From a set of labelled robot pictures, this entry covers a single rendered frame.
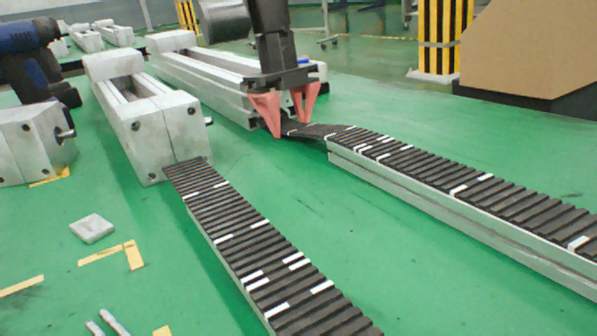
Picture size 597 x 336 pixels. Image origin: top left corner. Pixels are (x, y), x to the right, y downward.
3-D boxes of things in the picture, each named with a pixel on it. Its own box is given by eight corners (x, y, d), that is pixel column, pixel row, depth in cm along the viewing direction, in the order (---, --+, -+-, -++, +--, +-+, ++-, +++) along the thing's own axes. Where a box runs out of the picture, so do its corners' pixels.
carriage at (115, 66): (150, 83, 90) (141, 52, 87) (97, 95, 85) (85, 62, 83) (138, 74, 103) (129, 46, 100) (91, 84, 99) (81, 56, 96)
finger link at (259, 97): (255, 139, 66) (242, 80, 63) (291, 127, 69) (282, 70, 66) (275, 145, 60) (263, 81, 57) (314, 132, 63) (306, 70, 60)
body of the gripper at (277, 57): (242, 89, 63) (233, 38, 61) (298, 75, 68) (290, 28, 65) (263, 90, 58) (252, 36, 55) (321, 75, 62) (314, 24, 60)
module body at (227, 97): (299, 116, 73) (292, 68, 69) (248, 132, 69) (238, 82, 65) (182, 68, 139) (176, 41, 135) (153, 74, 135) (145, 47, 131)
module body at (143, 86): (196, 148, 66) (183, 95, 62) (132, 167, 62) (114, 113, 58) (124, 80, 131) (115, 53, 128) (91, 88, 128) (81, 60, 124)
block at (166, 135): (230, 159, 59) (216, 95, 55) (143, 188, 54) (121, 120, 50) (210, 143, 66) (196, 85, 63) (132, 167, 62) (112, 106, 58)
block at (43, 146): (73, 174, 62) (49, 115, 58) (-5, 188, 62) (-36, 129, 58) (93, 150, 71) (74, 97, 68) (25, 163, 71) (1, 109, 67)
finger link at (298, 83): (268, 134, 67) (257, 76, 64) (304, 123, 70) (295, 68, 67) (290, 140, 61) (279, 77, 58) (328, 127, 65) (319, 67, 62)
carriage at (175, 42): (200, 55, 118) (194, 30, 115) (162, 64, 113) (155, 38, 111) (185, 51, 131) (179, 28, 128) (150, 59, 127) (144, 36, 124)
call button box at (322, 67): (330, 92, 84) (327, 60, 81) (289, 104, 80) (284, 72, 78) (310, 86, 91) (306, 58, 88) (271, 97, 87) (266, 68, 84)
